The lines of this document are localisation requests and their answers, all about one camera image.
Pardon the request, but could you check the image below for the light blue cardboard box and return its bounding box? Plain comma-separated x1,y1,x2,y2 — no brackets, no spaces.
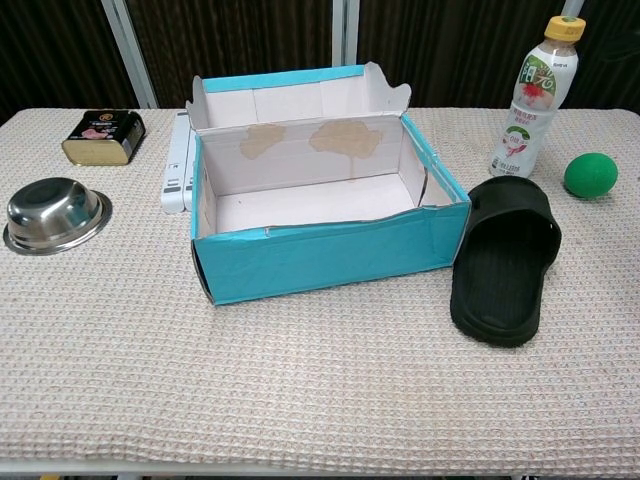
184,61,473,307

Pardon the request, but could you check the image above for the black rubber slipper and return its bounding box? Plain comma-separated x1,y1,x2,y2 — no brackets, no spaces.
449,175,563,349

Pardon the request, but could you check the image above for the beige waffle tablecloth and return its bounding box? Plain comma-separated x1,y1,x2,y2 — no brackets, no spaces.
0,106,640,475

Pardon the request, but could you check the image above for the white power strip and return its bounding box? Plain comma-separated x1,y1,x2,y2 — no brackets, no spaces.
160,110,195,216

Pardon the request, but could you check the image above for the black and gold tin can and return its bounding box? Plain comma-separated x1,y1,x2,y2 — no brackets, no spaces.
60,109,148,168

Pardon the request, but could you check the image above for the drink bottle with yellow cap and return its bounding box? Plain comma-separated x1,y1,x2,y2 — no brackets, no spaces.
488,14,588,180

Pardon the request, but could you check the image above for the stainless steel bowl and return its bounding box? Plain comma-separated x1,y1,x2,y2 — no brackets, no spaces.
2,176,114,257

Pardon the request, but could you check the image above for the green ball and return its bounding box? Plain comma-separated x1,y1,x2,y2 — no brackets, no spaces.
563,151,620,201

